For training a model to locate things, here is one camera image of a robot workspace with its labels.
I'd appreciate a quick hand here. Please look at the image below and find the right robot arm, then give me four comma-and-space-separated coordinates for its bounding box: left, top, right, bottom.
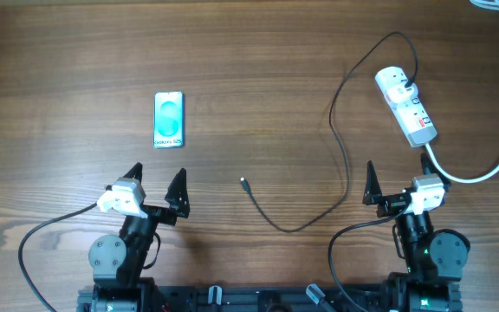
363, 153, 470, 312

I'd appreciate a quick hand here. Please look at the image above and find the white USB charger plug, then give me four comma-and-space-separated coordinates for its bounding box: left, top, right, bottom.
385, 82, 418, 105

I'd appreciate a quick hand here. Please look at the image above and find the blue-screen Galaxy smartphone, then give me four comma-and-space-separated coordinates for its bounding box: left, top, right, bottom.
153, 91, 185, 148

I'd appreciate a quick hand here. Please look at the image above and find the left black camera cable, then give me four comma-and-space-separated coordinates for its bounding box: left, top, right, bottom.
17, 202, 100, 312

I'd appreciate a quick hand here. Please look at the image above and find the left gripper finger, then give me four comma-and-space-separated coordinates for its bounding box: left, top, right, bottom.
124, 162, 143, 182
165, 168, 191, 218

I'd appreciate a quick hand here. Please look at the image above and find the white power strip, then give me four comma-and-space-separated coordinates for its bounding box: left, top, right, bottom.
375, 67, 437, 147

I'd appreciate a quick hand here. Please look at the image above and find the right black camera cable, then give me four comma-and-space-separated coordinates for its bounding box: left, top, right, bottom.
327, 203, 412, 312

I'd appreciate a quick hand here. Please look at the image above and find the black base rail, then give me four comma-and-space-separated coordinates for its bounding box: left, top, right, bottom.
76, 284, 463, 312

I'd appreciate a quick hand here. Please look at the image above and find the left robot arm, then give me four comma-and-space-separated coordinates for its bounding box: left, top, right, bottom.
76, 163, 190, 312

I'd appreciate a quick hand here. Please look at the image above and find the black camera cable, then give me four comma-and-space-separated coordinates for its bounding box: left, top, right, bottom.
17, 202, 100, 312
327, 203, 412, 312

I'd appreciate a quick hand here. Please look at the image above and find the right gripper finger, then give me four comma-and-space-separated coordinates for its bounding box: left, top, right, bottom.
420, 153, 451, 191
362, 160, 383, 205

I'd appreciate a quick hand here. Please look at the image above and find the black USB-C charging cable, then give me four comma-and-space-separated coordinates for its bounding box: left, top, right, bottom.
239, 30, 419, 234

